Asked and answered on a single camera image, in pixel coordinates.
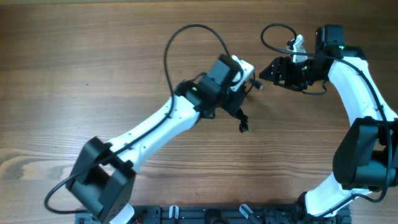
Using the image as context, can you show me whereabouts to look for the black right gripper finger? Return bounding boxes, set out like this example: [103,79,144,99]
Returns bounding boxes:
[259,67,280,85]
[264,57,285,73]

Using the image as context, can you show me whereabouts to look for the black cable bundle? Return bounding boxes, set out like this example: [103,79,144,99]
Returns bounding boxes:
[217,77,265,134]

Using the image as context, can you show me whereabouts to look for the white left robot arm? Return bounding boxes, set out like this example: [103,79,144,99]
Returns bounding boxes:
[67,55,254,223]

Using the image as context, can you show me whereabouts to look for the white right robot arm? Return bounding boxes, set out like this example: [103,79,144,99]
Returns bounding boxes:
[259,24,397,220]

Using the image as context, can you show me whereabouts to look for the black left camera cable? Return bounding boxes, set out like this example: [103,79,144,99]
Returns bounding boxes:
[43,24,232,215]

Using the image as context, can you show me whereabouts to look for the black camera cable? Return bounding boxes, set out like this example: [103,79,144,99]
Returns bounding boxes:
[260,23,393,218]
[43,24,232,215]

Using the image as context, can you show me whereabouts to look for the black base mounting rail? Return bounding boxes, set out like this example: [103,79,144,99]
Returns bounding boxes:
[74,203,352,224]

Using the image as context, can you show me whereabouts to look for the black right camera cable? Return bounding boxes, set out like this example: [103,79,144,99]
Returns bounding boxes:
[260,23,393,218]

